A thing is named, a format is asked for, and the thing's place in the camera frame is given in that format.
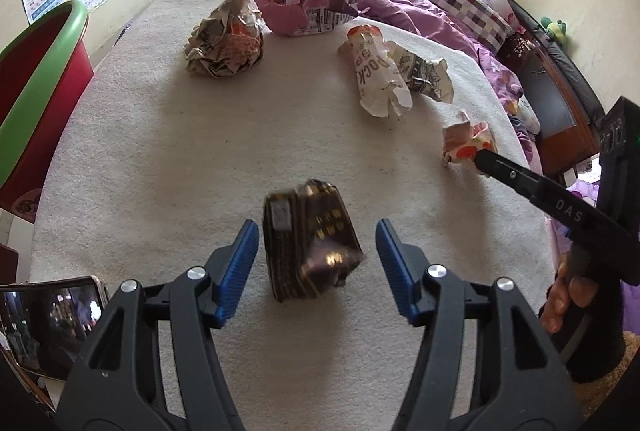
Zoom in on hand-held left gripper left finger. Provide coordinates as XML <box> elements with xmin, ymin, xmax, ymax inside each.
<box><xmin>54</xmin><ymin>218</ymin><xmax>262</xmax><ymax>431</ymax></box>

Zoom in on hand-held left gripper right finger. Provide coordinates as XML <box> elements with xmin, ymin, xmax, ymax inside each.
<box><xmin>375</xmin><ymin>217</ymin><xmax>586</xmax><ymax>431</ymax></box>

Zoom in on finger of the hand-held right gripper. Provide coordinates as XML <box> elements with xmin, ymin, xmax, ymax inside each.
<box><xmin>474</xmin><ymin>148</ymin><xmax>543</xmax><ymax>204</ymax></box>

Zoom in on small pink-white wrapper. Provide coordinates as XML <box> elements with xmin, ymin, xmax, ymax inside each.
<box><xmin>441</xmin><ymin>110</ymin><xmax>496</xmax><ymax>168</ymax></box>

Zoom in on dark snack packet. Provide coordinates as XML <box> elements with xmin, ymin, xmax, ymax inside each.
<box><xmin>262</xmin><ymin>178</ymin><xmax>365</xmax><ymax>304</ymax></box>

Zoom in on red bin with green rim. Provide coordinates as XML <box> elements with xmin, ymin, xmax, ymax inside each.
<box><xmin>0</xmin><ymin>0</ymin><xmax>96</xmax><ymax>217</ymax></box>

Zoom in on person's right hand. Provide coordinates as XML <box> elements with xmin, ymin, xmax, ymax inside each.
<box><xmin>537</xmin><ymin>261</ymin><xmax>601</xmax><ymax>337</ymax></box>

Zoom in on dark wooden headboard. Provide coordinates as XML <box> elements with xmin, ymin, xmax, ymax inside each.
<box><xmin>497</xmin><ymin>0</ymin><xmax>608</xmax><ymax>177</ymax></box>

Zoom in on beige printed packet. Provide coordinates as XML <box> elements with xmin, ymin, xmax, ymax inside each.
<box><xmin>387</xmin><ymin>40</ymin><xmax>455</xmax><ymax>104</ymax></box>

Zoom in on green plush toy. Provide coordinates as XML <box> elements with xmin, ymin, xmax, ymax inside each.
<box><xmin>541</xmin><ymin>16</ymin><xmax>568</xmax><ymax>43</ymax></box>

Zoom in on purple duvet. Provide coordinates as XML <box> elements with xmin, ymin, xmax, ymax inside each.
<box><xmin>320</xmin><ymin>0</ymin><xmax>543</xmax><ymax>177</ymax></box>

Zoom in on pink floral pillow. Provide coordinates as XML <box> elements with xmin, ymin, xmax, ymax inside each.
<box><xmin>480</xmin><ymin>0</ymin><xmax>518</xmax><ymax>32</ymax></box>

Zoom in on white and orange snack packet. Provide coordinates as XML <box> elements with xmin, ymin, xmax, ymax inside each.
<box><xmin>337</xmin><ymin>24</ymin><xmax>413</xmax><ymax>118</ymax></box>

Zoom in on checked pillow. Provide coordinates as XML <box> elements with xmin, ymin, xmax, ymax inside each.
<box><xmin>420</xmin><ymin>0</ymin><xmax>516</xmax><ymax>54</ymax></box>

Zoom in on crumpled printed paper wrapper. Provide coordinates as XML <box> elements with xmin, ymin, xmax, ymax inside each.
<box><xmin>185</xmin><ymin>0</ymin><xmax>266</xmax><ymax>81</ymax></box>

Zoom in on brown wooden door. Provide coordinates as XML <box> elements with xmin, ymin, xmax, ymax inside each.
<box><xmin>0</xmin><ymin>243</ymin><xmax>18</xmax><ymax>284</ymax></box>

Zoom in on pink plastic packet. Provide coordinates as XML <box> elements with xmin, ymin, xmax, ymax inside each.
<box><xmin>252</xmin><ymin>0</ymin><xmax>373</xmax><ymax>37</ymax></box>

